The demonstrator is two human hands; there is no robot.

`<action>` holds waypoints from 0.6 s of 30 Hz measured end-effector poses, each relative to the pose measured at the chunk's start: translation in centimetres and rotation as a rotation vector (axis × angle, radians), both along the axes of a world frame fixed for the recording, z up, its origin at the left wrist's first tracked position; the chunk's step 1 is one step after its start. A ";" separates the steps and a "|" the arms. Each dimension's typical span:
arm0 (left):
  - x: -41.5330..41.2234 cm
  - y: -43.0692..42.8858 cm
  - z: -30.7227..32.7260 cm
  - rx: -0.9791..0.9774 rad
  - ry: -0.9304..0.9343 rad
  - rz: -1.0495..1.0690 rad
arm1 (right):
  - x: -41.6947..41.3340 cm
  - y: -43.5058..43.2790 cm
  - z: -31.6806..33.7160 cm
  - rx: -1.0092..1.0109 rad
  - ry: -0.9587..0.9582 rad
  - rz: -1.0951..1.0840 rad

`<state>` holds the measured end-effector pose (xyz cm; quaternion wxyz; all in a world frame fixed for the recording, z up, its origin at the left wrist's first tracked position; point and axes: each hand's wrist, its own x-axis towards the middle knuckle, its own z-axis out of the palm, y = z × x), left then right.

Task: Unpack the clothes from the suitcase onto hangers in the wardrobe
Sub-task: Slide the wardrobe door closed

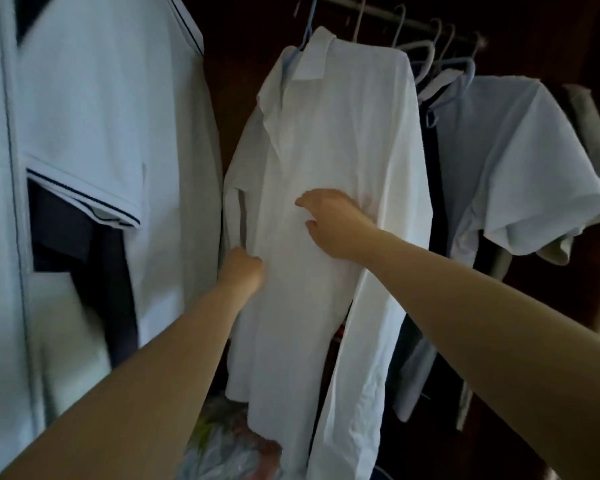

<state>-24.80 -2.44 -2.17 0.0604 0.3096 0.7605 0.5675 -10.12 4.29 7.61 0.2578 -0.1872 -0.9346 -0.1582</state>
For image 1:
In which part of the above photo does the person's right forearm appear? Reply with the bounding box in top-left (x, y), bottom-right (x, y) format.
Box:
top-left (365, 234), bottom-right (600, 480)

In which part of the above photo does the person's left hand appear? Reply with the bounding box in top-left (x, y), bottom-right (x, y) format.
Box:
top-left (217, 247), bottom-right (266, 308)

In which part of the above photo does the black hanging garment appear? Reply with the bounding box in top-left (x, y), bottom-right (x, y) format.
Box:
top-left (27, 179), bottom-right (141, 368)

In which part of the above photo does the white shirt dark trim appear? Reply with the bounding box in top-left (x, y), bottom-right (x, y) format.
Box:
top-left (9, 0), bottom-right (225, 421)

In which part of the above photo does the metal closet rod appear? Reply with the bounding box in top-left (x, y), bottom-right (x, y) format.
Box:
top-left (299, 0), bottom-right (486, 45)

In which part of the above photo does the person's left forearm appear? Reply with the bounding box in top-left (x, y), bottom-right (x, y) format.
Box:
top-left (0, 289), bottom-right (251, 480)

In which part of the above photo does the person's right hand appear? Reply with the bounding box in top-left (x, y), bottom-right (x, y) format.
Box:
top-left (295, 188), bottom-right (381, 263)

